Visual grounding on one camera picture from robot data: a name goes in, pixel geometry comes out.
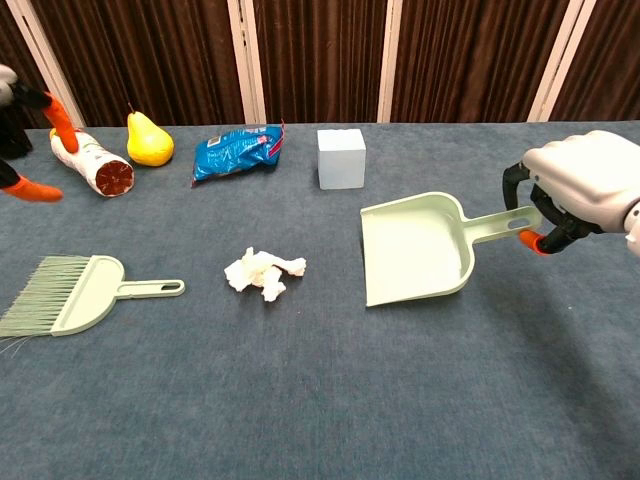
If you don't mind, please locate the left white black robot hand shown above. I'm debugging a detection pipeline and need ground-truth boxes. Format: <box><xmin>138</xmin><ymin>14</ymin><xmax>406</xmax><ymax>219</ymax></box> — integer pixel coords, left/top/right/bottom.
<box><xmin>0</xmin><ymin>63</ymin><xmax>81</xmax><ymax>204</ymax></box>

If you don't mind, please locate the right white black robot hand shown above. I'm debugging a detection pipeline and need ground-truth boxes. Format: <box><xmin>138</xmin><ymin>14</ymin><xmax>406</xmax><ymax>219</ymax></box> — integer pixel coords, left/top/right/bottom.
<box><xmin>501</xmin><ymin>130</ymin><xmax>640</xmax><ymax>257</ymax></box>

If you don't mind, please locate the mint green hand broom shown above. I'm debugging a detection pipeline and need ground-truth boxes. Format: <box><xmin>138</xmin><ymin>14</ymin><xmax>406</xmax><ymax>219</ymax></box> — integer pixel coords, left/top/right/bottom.
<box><xmin>0</xmin><ymin>253</ymin><xmax>186</xmax><ymax>339</ymax></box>

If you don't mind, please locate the mint green dustpan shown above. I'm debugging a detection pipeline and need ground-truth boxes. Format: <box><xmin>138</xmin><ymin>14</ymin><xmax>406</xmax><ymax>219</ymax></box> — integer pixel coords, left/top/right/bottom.
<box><xmin>359</xmin><ymin>191</ymin><xmax>544</xmax><ymax>308</ymax></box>

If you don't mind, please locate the white paper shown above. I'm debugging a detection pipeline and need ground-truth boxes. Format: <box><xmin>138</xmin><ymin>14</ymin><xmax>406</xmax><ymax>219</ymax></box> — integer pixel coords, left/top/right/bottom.
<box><xmin>223</xmin><ymin>246</ymin><xmax>308</xmax><ymax>303</ymax></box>

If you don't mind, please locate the white drink bottle yellow cap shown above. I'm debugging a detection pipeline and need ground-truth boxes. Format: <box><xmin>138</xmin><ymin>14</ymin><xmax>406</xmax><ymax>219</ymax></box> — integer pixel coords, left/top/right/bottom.
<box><xmin>48</xmin><ymin>127</ymin><xmax>136</xmax><ymax>198</ymax></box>

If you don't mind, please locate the yellow pear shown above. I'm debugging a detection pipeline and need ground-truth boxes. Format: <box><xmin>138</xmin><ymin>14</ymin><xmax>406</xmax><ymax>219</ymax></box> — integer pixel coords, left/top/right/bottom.
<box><xmin>125</xmin><ymin>102</ymin><xmax>176</xmax><ymax>168</ymax></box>

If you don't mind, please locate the brown curtain partition panel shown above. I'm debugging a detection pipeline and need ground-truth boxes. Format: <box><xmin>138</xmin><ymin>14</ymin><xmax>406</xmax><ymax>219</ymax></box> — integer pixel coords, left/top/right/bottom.
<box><xmin>19</xmin><ymin>0</ymin><xmax>256</xmax><ymax>129</ymax></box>
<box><xmin>0</xmin><ymin>0</ymin><xmax>76</xmax><ymax>131</ymax></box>
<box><xmin>537</xmin><ymin>0</ymin><xmax>640</xmax><ymax>124</ymax></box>
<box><xmin>239</xmin><ymin>0</ymin><xmax>396</xmax><ymax>125</ymax></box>
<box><xmin>379</xmin><ymin>0</ymin><xmax>571</xmax><ymax>125</ymax></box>

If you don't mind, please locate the blue snack bag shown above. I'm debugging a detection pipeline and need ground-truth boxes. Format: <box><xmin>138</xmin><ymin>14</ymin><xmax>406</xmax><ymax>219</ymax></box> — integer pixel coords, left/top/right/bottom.
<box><xmin>190</xmin><ymin>119</ymin><xmax>287</xmax><ymax>189</ymax></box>

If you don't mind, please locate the pale blue cube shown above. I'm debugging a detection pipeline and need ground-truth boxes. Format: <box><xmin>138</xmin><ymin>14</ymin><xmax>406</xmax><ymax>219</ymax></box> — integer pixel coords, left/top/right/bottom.
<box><xmin>316</xmin><ymin>128</ymin><xmax>368</xmax><ymax>191</ymax></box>

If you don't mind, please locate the blue felt table mat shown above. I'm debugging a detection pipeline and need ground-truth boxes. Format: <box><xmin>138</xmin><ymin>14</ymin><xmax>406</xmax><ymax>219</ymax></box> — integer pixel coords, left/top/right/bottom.
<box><xmin>0</xmin><ymin>119</ymin><xmax>640</xmax><ymax>480</ymax></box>

